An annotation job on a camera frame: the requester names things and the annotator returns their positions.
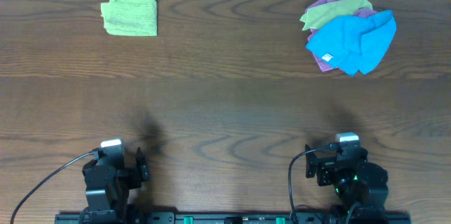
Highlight blue microfiber cloth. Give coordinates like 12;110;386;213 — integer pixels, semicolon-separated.
306;10;397;76

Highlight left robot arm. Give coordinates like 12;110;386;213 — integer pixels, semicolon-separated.
78;145;150;224

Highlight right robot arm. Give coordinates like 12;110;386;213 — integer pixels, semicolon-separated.
304;140;388;223

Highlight crumpled green cloth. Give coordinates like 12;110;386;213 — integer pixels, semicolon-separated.
300;0;373;31

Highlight purple microfiber cloth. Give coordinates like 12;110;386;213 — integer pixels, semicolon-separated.
303;0;377;41

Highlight folded green cloth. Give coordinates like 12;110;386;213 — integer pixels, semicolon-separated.
100;0;158;37

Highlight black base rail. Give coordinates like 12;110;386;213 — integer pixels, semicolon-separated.
54;211;412;224

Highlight black left camera cable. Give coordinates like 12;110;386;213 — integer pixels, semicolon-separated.
9;151;98;224

